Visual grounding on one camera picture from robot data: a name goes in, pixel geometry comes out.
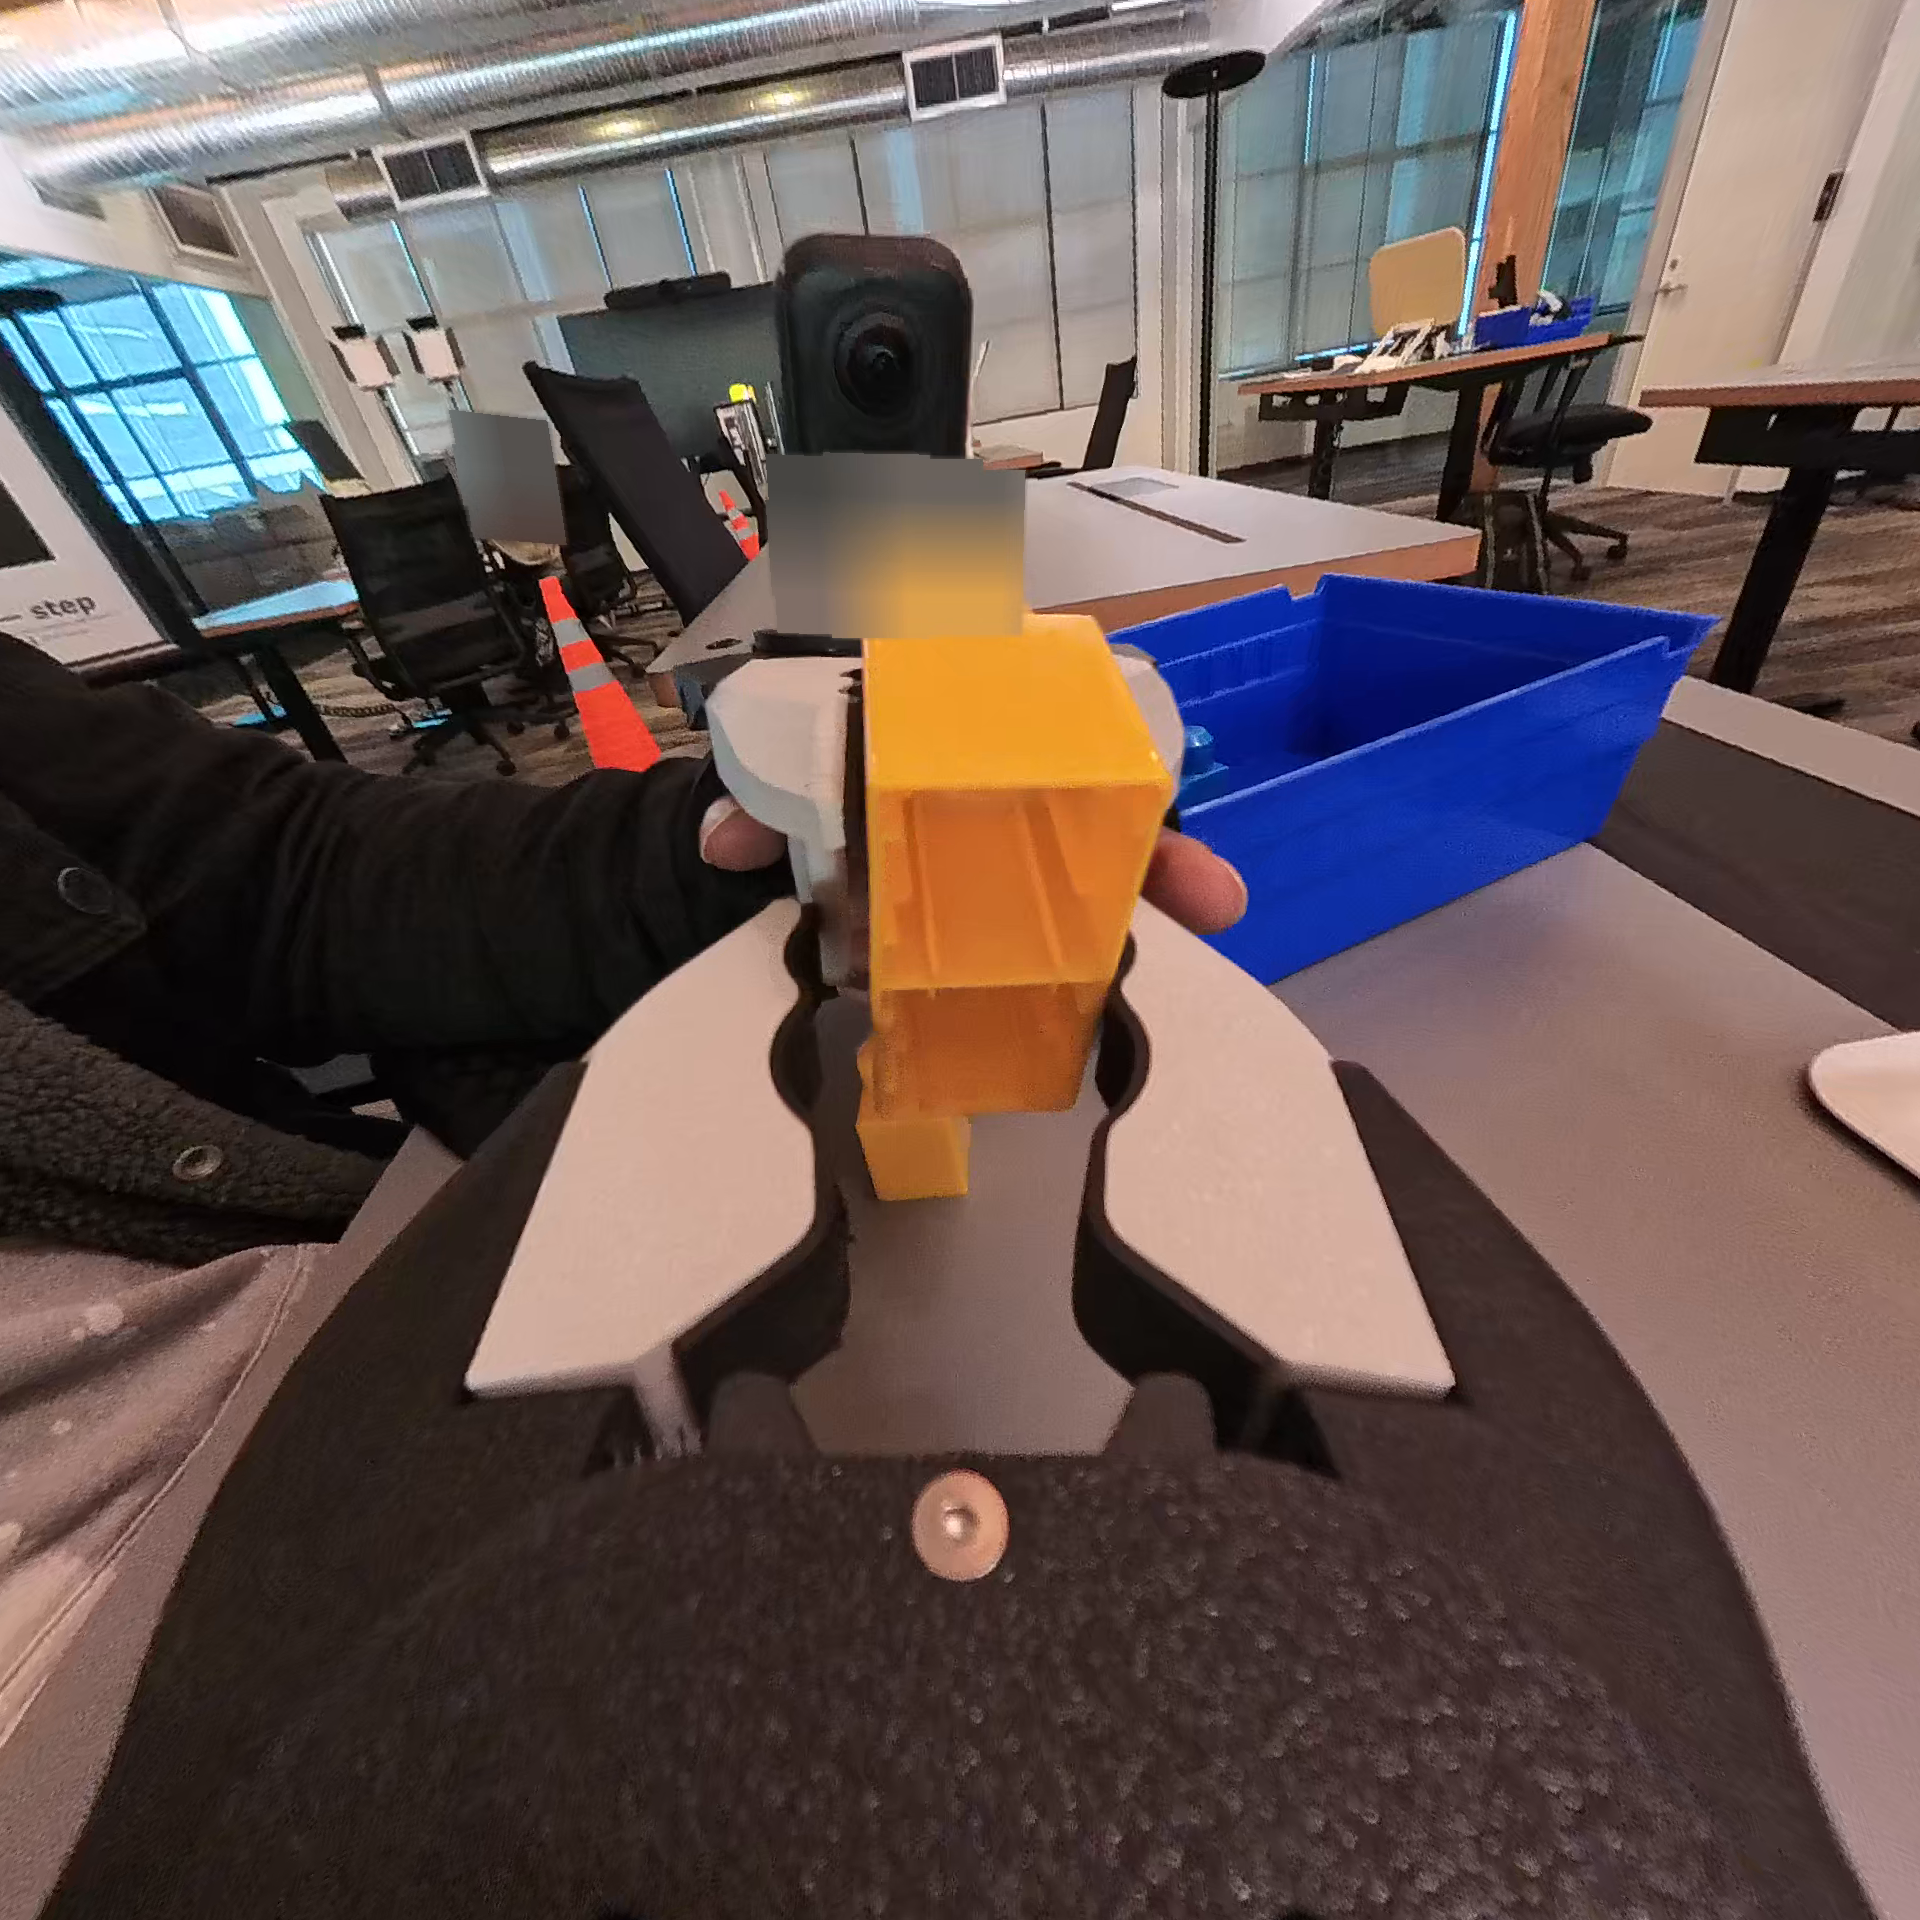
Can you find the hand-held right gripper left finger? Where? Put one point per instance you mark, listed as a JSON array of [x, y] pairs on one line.
[[660, 1188]]

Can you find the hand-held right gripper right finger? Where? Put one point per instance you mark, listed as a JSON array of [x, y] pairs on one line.
[[1273, 1199]]

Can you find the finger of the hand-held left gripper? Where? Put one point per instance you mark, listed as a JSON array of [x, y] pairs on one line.
[[793, 749], [1155, 707]]

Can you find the yellow two-stud mega block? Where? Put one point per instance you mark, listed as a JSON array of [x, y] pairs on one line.
[[1019, 856]]

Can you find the yellow one-stud mega block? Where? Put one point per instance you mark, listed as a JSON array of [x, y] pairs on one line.
[[914, 1155]]

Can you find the blue bin with block pile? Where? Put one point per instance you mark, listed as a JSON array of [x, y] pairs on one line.
[[1423, 796]]

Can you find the person's left forearm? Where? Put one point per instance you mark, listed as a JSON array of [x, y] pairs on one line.
[[376, 886]]

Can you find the person's left hand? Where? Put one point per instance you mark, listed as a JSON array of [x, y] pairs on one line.
[[1199, 886]]

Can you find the orange traffic cone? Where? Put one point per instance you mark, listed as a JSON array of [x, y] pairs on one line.
[[597, 707], [739, 526]]

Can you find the black backpack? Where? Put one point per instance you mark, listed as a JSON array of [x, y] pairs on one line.
[[1511, 540]]

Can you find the black mesh chair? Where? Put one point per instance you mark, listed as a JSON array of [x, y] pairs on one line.
[[420, 600]]

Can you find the far wooden desk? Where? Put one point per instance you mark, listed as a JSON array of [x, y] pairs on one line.
[[1423, 367]]

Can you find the black floor lamp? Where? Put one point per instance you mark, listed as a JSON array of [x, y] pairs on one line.
[[1213, 73]]

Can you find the black office chair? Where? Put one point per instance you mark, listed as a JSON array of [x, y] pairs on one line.
[[1559, 435]]

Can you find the far wooden board stand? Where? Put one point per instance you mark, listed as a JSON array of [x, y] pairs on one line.
[[1419, 278]]

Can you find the small far blue bin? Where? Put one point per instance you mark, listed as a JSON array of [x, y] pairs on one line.
[[1529, 324]]

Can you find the light grey garment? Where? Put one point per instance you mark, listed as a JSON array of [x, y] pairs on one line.
[[117, 1426]]

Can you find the instruction sheet on white stand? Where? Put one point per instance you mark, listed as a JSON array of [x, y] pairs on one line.
[[1876, 1101]]

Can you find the wooden desk with black legs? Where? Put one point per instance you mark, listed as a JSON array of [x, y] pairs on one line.
[[1800, 392]]

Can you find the black-framed marker sign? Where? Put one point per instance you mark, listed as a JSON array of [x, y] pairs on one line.
[[77, 600]]

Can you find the white door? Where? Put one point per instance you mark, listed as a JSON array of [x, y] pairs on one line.
[[1859, 182]]

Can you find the dark wall screen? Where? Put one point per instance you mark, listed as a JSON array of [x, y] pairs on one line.
[[660, 362]]

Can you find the silver ventilation duct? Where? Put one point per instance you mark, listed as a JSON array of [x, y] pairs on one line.
[[597, 61]]

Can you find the white wall-mounted device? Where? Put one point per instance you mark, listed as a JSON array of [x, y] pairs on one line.
[[431, 346], [362, 358]]

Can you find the wooden post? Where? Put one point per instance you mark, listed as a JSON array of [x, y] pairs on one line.
[[1540, 152]]

